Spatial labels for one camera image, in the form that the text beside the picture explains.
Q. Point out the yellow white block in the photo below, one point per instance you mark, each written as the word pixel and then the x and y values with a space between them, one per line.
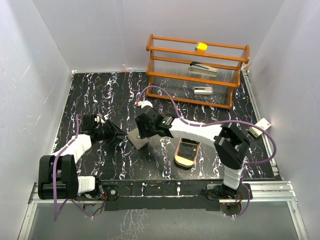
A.
pixel 201 47

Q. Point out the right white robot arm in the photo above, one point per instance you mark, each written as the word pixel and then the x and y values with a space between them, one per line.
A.
pixel 227 139

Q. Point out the grey black stapler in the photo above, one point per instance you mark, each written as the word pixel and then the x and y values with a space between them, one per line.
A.
pixel 202 69

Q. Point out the black credit card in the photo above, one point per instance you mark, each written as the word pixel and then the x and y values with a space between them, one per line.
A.
pixel 187 151

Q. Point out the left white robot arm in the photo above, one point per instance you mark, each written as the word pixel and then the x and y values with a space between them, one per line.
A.
pixel 57 176

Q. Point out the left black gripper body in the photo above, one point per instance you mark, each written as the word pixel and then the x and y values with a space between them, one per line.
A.
pixel 106 133

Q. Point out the white card box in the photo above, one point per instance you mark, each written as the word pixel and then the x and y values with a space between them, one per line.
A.
pixel 263 124

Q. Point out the orange wooden shelf rack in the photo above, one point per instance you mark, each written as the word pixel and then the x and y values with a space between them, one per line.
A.
pixel 169 76

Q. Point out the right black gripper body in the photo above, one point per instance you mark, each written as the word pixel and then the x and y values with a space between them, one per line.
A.
pixel 148 130

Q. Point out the grey card holder wallet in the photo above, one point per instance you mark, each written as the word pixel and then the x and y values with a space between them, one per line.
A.
pixel 138 142

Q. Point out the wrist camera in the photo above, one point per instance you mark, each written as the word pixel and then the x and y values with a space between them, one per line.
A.
pixel 144 103
pixel 100 119

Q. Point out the small white stapler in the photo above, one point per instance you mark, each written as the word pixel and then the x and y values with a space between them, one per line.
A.
pixel 203 90

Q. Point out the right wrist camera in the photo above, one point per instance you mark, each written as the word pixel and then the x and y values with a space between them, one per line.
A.
pixel 144 103

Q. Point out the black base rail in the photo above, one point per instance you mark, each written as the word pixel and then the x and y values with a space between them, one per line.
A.
pixel 166 194

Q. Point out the oval wooden tray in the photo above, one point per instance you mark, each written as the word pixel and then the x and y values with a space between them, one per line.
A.
pixel 185 162

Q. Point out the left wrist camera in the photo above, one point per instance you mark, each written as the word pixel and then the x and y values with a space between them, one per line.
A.
pixel 100 119

